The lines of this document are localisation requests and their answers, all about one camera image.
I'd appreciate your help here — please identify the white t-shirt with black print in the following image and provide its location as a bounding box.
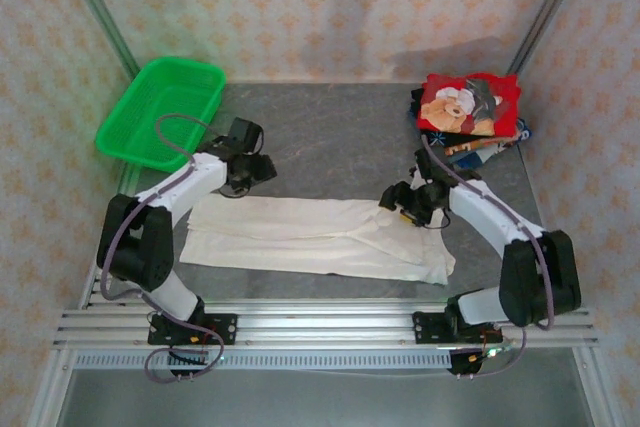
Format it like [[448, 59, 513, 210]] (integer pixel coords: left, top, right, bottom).
[[178, 194, 457, 287]]

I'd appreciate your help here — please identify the red Santa bear cushion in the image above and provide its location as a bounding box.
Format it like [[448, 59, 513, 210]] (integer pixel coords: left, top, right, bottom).
[[409, 88, 484, 151]]

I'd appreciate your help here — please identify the brown printed t-shirt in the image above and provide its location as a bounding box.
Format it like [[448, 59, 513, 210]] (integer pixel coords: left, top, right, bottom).
[[444, 139, 501, 156]]

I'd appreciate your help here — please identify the red bear print t-shirt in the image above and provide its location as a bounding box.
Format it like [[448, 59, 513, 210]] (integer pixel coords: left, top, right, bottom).
[[416, 72, 523, 138]]

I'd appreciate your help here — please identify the green plastic basket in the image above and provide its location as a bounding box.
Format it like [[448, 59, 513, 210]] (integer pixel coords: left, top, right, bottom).
[[94, 56, 228, 173]]

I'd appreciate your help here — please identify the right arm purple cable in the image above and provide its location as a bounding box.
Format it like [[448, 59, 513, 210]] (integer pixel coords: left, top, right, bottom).
[[421, 134, 555, 379]]

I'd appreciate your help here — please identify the aluminium base rail beam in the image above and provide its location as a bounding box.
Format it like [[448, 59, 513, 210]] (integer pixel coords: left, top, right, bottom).
[[52, 296, 601, 351]]

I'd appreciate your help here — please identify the grey slotted cable duct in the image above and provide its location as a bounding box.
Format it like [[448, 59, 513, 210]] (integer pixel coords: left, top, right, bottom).
[[72, 350, 454, 371]]

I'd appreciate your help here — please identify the aluminium frame post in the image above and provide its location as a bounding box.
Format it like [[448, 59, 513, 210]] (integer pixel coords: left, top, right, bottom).
[[505, 0, 594, 77], [53, 0, 141, 81]]

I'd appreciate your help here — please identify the aluminium frame leg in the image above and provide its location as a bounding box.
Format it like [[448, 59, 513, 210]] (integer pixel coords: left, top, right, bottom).
[[27, 346, 76, 427], [572, 346, 619, 427]]

